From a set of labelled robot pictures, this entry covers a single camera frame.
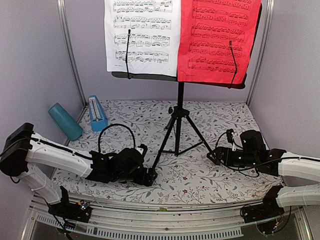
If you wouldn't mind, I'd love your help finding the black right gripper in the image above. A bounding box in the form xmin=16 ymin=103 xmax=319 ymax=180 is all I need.
xmin=206 ymin=146 xmax=258 ymax=168

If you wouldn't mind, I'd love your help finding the black music stand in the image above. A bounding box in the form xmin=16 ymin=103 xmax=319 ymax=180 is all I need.
xmin=111 ymin=0 xmax=263 ymax=176

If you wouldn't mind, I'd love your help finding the red sheet music paper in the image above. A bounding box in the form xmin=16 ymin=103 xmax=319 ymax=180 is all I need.
xmin=177 ymin=0 xmax=262 ymax=89

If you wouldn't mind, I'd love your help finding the white sheet music paper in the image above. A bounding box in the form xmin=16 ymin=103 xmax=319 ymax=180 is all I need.
xmin=104 ymin=0 xmax=181 ymax=77

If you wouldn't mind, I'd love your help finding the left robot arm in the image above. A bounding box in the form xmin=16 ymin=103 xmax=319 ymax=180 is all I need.
xmin=0 ymin=122 xmax=158 ymax=217

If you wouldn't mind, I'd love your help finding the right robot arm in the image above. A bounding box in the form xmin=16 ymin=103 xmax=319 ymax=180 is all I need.
xmin=207 ymin=129 xmax=320 ymax=218

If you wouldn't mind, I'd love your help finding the floral tablecloth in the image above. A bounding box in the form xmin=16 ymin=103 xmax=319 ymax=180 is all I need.
xmin=53 ymin=100 xmax=282 ymax=205

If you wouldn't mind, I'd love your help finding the blue metronome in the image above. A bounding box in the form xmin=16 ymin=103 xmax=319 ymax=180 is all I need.
xmin=88 ymin=95 xmax=108 ymax=132

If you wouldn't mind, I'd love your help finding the teal cylindrical cup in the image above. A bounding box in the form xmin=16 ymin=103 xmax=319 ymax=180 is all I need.
xmin=48 ymin=102 xmax=83 ymax=141

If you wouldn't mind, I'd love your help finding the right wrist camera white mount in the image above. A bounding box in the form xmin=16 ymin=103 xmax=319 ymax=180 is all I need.
xmin=226 ymin=129 xmax=237 ymax=152

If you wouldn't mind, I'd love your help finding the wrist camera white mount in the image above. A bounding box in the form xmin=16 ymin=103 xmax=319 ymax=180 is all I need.
xmin=136 ymin=144 xmax=148 ymax=158
xmin=226 ymin=129 xmax=237 ymax=152

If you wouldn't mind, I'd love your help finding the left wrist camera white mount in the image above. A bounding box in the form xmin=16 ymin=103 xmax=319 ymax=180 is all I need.
xmin=136 ymin=144 xmax=148 ymax=158

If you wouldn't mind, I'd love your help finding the aluminium front frame rail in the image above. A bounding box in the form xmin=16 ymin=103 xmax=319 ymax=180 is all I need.
xmin=22 ymin=195 xmax=316 ymax=240

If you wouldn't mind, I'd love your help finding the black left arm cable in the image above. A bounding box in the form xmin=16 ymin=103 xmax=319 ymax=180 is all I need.
xmin=97 ymin=123 xmax=136 ymax=155

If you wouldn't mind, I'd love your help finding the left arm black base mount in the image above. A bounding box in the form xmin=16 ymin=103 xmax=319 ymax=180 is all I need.
xmin=48 ymin=186 xmax=93 ymax=223

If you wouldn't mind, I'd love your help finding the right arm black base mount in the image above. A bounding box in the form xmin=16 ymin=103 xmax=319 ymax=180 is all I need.
xmin=239 ymin=185 xmax=285 ymax=223

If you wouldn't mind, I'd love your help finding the left aluminium corner post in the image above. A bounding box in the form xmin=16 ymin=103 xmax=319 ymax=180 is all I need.
xmin=56 ymin=0 xmax=87 ymax=107

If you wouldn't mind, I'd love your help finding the aluminium corner post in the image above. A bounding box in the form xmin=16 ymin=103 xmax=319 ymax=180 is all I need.
xmin=56 ymin=0 xmax=87 ymax=107
xmin=245 ymin=0 xmax=275 ymax=107

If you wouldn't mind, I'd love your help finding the right aluminium corner post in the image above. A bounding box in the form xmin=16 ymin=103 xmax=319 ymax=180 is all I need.
xmin=245 ymin=0 xmax=275 ymax=107

